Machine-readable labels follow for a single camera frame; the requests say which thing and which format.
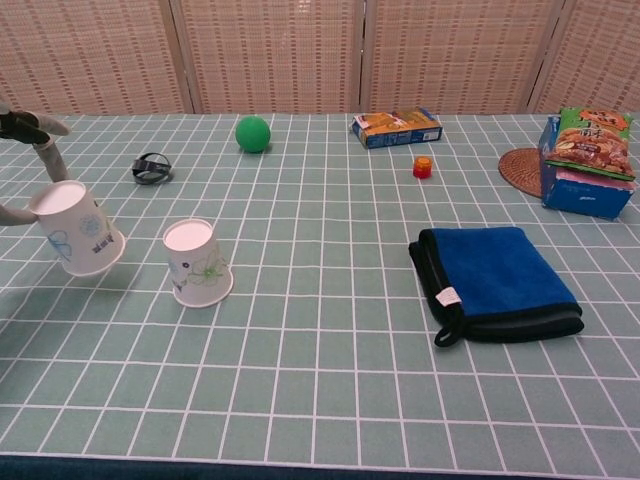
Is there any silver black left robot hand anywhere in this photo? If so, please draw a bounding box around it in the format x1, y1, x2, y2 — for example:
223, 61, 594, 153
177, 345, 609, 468
0, 99, 72, 229

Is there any white cup blue flower print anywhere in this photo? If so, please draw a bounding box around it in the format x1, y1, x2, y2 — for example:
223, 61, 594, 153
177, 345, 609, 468
28, 179, 126, 278

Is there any white cup green flower print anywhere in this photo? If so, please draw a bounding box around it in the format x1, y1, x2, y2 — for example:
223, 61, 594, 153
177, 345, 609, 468
162, 218, 235, 309

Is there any green ball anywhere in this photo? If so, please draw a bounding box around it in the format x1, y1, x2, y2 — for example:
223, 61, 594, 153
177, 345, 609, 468
235, 115, 272, 154

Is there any bamboo folding screen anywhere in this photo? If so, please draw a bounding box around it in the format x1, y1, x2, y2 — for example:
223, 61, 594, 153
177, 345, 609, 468
0, 0, 640, 119

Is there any green white grid tablecloth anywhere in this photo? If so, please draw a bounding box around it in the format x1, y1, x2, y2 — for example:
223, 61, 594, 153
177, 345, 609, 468
0, 112, 640, 460

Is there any orange blue snack box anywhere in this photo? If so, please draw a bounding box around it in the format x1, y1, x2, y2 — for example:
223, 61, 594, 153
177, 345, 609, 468
352, 106, 445, 151

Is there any blue black folded cloth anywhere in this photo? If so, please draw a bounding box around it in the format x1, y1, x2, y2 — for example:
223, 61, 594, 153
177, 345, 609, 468
408, 227, 585, 349

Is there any brown woven round coaster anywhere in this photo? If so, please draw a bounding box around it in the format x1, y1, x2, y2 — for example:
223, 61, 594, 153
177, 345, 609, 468
498, 148, 549, 200

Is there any blue cardboard box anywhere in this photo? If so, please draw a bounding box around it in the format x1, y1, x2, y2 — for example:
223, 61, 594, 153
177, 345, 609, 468
537, 114, 637, 222

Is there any green snack bag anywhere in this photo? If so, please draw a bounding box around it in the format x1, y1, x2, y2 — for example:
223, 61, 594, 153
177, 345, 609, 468
544, 106, 636, 182

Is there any pink flat packet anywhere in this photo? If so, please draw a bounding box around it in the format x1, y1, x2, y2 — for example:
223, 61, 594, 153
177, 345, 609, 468
555, 167, 637, 194

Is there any black ring clip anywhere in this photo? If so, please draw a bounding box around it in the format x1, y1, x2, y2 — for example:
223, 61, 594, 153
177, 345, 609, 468
131, 153, 174, 186

